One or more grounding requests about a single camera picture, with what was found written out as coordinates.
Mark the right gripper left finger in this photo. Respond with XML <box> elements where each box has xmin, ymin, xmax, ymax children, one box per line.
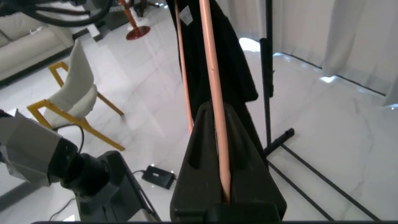
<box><xmin>170</xmin><ymin>101</ymin><xmax>223</xmax><ymax>223</ymax></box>

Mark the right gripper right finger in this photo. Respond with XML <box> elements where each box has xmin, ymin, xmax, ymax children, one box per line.
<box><xmin>223</xmin><ymin>103</ymin><xmax>287</xmax><ymax>223</ymax></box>

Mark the pink clothes hanger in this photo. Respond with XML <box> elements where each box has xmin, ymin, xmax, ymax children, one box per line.
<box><xmin>173</xmin><ymin>0</ymin><xmax>233</xmax><ymax>203</ymax></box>

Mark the black garment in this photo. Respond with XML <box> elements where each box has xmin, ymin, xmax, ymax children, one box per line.
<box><xmin>165</xmin><ymin>0</ymin><xmax>269</xmax><ymax>158</ymax></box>

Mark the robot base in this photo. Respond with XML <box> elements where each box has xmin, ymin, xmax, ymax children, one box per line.
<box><xmin>73</xmin><ymin>150</ymin><xmax>162</xmax><ymax>222</ymax></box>

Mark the black clothes rack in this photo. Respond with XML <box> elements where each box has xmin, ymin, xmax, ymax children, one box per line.
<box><xmin>259</xmin><ymin>0</ymin><xmax>382</xmax><ymax>222</ymax></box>

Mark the black power adapter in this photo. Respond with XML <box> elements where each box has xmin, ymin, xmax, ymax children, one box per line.
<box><xmin>141</xmin><ymin>164</ymin><xmax>177</xmax><ymax>190</ymax></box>

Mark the red stand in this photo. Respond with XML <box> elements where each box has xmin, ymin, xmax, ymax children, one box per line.
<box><xmin>117</xmin><ymin>0</ymin><xmax>152</xmax><ymax>41</ymax></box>

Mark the white curtain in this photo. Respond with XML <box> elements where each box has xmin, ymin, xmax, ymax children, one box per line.
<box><xmin>216</xmin><ymin>0</ymin><xmax>398</xmax><ymax>108</ymax></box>

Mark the beige sofa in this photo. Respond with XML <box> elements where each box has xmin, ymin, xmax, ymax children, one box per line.
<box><xmin>0</xmin><ymin>11</ymin><xmax>75</xmax><ymax>84</ymax></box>

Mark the white chair with yellow frame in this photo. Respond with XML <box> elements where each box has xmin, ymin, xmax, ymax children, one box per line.
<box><xmin>26</xmin><ymin>37</ymin><xmax>126</xmax><ymax>152</ymax></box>

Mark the black cable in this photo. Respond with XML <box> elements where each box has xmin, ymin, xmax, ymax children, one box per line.
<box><xmin>0</xmin><ymin>0</ymin><xmax>114</xmax><ymax>28</ymax></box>

